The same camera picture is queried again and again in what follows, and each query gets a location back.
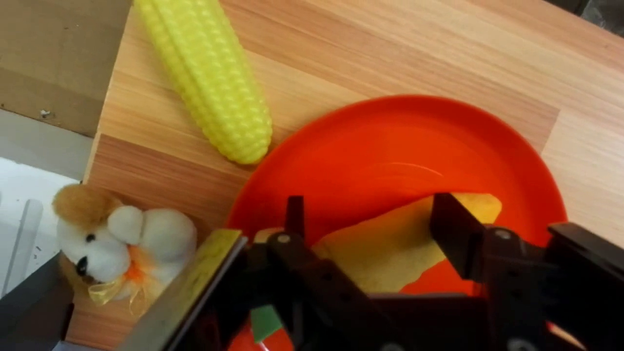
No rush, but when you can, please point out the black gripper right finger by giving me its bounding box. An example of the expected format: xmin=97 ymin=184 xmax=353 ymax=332
xmin=429 ymin=194 xmax=548 ymax=351

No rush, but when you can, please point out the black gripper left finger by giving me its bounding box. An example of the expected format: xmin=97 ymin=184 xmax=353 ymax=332
xmin=265 ymin=196 xmax=390 ymax=351

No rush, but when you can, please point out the yellow carrot plushie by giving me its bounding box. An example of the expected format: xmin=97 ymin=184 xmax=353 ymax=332
xmin=250 ymin=192 xmax=505 ymax=346

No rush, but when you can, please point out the orange plastic plate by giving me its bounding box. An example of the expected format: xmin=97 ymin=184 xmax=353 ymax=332
xmin=224 ymin=94 xmax=569 ymax=351

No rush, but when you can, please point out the small white plush dog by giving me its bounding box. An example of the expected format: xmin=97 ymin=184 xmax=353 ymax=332
xmin=53 ymin=184 xmax=197 ymax=313

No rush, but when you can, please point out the yellow toy corn cob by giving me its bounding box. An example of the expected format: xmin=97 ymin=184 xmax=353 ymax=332
xmin=135 ymin=0 xmax=273 ymax=166

